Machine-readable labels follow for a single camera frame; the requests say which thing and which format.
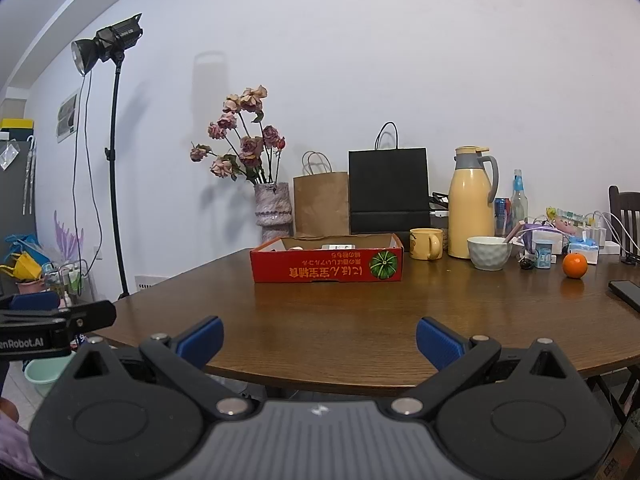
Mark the clear glass bottle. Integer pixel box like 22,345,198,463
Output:
510,169,529,233

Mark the black smartphone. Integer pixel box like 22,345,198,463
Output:
608,280,640,314

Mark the pink ceramic vase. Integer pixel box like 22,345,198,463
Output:
254,181,292,243

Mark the brown paper bag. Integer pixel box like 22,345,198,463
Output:
292,151,350,237

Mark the colourful packet strip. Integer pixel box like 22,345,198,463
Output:
545,206,586,227

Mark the yellow mug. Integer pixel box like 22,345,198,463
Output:
410,228,444,261

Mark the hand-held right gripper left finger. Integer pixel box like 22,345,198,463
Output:
65,316,253,419

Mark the drink can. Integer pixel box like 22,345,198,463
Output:
494,197,512,237

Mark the black studio light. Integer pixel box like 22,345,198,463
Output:
71,12,145,77

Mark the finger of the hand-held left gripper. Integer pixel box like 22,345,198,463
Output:
0,291,62,315
50,300,117,337

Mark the dark wooden chair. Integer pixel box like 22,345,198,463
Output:
608,185,640,261

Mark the dried rose bouquet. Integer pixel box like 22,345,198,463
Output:
190,85,287,184

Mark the white bowl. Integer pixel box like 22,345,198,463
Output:
467,236,513,272

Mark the blue tissue pack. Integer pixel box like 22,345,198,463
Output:
567,240,599,264

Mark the black paper bag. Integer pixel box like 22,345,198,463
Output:
348,121,431,235

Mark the person's purple clothing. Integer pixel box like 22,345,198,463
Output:
0,417,43,480

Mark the purple bag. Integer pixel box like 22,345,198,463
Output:
520,222,556,246

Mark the red cardboard box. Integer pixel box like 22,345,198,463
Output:
250,232,404,285

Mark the green plastic basin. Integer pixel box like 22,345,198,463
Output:
24,357,71,399

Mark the orange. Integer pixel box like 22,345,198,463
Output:
562,253,588,279

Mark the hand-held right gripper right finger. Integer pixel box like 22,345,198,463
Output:
390,316,576,419

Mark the yellow thermos jug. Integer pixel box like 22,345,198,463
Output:
447,146,499,259

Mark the white power strip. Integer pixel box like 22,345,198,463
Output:
582,227,621,256

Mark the wall picture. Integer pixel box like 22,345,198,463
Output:
56,91,81,143

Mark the yellow bag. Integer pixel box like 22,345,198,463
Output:
0,252,44,282

